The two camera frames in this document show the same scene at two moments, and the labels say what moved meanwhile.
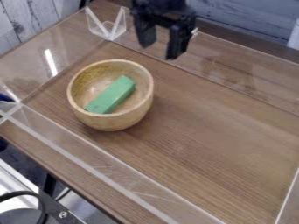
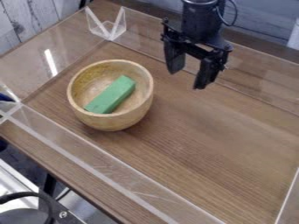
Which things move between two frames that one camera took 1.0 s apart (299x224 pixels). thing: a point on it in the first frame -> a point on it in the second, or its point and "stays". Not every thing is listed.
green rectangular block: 124,87 stays
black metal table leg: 50,185 stays
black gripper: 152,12 -> 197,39
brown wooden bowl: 90,80 stays
